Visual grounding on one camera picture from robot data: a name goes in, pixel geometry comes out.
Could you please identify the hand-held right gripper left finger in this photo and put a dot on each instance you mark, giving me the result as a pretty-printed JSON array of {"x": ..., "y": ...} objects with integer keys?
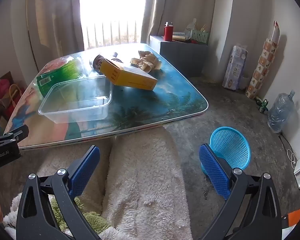
[{"x": 86, "y": 170}]

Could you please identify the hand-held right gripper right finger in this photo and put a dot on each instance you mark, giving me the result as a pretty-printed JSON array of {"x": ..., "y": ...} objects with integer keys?
[{"x": 213, "y": 170}]

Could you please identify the blue mesh basket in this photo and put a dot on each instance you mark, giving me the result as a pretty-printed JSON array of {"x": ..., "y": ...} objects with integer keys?
[{"x": 230, "y": 145}]

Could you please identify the clear plastic food container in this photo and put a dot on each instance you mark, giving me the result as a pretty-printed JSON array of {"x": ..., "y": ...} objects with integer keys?
[{"x": 72, "y": 110}]

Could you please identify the green plastic bottle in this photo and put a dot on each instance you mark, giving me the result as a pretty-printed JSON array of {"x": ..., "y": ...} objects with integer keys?
[{"x": 62, "y": 73}]

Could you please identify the red print snack bag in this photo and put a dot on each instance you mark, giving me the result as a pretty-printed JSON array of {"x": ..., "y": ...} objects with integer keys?
[{"x": 57, "y": 63}]

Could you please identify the yellow cardboard box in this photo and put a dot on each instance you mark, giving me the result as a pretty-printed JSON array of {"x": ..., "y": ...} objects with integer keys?
[{"x": 130, "y": 76}]

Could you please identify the printed cylindrical can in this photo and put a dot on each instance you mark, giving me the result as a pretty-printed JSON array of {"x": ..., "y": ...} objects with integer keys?
[{"x": 98, "y": 62}]

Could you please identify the pink plush item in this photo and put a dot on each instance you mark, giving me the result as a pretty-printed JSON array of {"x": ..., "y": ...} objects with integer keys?
[{"x": 1, "y": 90}]

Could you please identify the green fluffy cloth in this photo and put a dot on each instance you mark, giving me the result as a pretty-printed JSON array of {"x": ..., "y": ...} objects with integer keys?
[{"x": 90, "y": 220}]

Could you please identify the green can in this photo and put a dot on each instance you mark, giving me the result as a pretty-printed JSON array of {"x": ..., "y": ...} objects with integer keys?
[{"x": 265, "y": 105}]

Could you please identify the large clear water jug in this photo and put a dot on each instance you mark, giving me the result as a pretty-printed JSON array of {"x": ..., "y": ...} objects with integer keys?
[{"x": 280, "y": 112}]

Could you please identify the orange white packet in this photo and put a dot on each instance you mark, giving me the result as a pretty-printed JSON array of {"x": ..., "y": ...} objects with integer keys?
[{"x": 293, "y": 218}]

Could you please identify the toilet paper pack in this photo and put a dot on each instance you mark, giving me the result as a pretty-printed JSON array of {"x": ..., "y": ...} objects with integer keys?
[{"x": 235, "y": 67}]

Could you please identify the beige curtain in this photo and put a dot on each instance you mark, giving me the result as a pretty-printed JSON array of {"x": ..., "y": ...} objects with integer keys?
[
  {"x": 55, "y": 22},
  {"x": 162, "y": 7}
]

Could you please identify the patterned roll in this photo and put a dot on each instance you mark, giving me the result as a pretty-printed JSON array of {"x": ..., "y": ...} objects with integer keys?
[{"x": 262, "y": 62}]

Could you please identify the grey cabinet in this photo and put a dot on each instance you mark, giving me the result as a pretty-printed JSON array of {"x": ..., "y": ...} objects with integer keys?
[{"x": 177, "y": 57}]

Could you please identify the small green basket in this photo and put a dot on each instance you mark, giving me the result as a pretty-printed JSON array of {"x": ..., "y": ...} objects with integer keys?
[{"x": 200, "y": 37}]

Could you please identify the window railing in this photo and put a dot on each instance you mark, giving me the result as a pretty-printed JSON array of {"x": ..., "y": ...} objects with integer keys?
[{"x": 112, "y": 33}]

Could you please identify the tan flat box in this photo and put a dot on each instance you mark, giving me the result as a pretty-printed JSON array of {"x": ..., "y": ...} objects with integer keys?
[{"x": 180, "y": 38}]

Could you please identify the bundle of wooden sticks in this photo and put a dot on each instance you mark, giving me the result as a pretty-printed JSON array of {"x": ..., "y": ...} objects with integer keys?
[{"x": 203, "y": 28}]

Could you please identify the clear plastic bag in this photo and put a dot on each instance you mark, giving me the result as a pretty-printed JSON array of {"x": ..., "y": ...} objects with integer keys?
[{"x": 190, "y": 27}]

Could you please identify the red thermos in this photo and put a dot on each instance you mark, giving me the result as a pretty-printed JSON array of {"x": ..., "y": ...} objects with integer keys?
[{"x": 168, "y": 32}]

